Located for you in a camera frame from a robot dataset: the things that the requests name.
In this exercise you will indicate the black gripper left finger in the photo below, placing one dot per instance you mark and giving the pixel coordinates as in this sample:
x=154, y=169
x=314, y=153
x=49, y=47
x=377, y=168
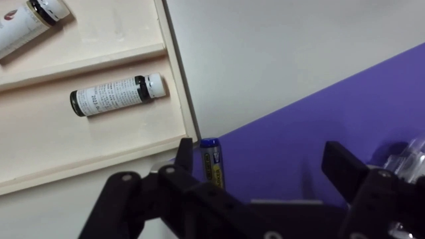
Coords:
x=176, y=208

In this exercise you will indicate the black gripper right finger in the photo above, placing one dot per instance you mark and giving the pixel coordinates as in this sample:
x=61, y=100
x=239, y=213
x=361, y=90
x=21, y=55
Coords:
x=379, y=204

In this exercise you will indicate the blue yellow tube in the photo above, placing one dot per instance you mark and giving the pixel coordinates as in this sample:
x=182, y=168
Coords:
x=212, y=164

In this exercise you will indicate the wooden compartment box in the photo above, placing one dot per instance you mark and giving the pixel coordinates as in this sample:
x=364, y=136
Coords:
x=43, y=147

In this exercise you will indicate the clear plastic container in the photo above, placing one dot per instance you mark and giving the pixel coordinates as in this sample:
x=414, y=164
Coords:
x=411, y=160

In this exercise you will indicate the purple mat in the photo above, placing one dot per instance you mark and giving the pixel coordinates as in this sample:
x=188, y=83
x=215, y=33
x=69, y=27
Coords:
x=309, y=124

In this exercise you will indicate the white bottle with black text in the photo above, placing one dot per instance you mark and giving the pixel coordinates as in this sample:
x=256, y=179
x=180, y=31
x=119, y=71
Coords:
x=114, y=95

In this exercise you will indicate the white bottle with red logo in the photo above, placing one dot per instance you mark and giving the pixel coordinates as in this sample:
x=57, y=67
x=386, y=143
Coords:
x=21, y=25

